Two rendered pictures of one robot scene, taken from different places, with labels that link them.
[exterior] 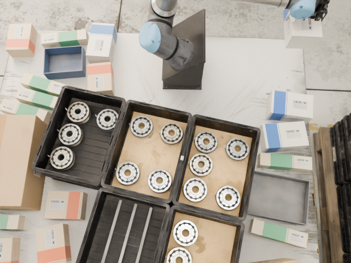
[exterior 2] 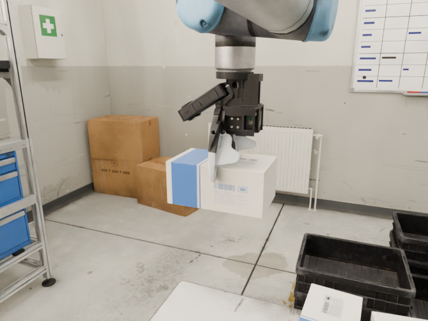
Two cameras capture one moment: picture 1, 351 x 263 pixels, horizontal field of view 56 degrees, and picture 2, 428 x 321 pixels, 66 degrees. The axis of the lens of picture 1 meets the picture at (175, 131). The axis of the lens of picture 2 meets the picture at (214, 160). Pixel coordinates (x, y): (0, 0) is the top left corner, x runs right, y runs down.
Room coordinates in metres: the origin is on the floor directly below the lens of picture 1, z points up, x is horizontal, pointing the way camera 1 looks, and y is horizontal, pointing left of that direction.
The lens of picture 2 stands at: (0.69, 0.09, 1.32)
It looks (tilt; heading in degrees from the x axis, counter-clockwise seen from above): 16 degrees down; 286
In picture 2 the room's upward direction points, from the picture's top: straight up
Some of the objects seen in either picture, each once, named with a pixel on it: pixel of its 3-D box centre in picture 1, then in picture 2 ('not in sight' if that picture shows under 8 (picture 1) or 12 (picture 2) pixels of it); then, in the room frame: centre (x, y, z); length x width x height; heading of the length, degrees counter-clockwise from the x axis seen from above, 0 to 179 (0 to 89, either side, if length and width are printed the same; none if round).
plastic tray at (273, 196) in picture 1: (277, 197); not in sight; (0.18, -0.46, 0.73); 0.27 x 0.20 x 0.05; 77
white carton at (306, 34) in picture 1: (301, 22); (222, 179); (0.85, -0.54, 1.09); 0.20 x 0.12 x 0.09; 175
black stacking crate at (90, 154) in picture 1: (84, 136); not in sight; (0.45, 0.41, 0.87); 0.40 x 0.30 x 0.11; 165
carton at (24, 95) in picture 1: (41, 100); not in sight; (0.70, 0.68, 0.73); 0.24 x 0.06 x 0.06; 72
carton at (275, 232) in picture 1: (277, 233); not in sight; (0.02, -0.44, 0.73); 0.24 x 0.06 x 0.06; 72
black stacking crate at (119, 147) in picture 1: (149, 152); not in sight; (0.37, 0.12, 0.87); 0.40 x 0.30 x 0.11; 165
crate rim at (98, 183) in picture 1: (81, 133); not in sight; (0.45, 0.41, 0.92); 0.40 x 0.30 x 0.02; 165
